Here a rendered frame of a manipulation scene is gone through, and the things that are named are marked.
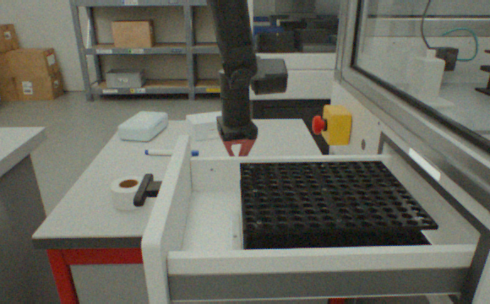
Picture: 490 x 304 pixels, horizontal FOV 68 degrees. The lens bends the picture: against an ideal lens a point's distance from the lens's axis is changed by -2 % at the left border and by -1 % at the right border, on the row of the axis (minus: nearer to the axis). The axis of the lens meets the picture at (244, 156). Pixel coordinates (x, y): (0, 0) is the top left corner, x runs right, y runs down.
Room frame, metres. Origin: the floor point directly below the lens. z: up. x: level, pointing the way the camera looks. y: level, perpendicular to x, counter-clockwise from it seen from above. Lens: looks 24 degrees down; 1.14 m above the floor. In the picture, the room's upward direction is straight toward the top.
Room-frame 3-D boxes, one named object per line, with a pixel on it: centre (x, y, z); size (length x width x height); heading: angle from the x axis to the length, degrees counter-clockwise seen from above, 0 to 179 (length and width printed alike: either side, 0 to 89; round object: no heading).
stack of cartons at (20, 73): (4.29, 2.65, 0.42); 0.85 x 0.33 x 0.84; 92
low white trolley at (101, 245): (0.83, 0.09, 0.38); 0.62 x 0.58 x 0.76; 2
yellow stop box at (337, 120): (0.76, -0.20, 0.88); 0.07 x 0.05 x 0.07; 2
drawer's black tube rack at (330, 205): (0.43, -0.11, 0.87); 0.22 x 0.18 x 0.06; 92
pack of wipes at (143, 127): (1.02, 0.30, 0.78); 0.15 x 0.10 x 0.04; 169
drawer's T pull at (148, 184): (0.42, 0.12, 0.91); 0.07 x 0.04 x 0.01; 2
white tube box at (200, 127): (1.01, 0.10, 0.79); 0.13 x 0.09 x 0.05; 112
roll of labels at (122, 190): (0.63, 0.23, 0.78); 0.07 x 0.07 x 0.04
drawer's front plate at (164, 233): (0.42, 0.09, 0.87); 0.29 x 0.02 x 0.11; 2
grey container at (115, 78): (4.31, 1.40, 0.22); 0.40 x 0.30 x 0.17; 92
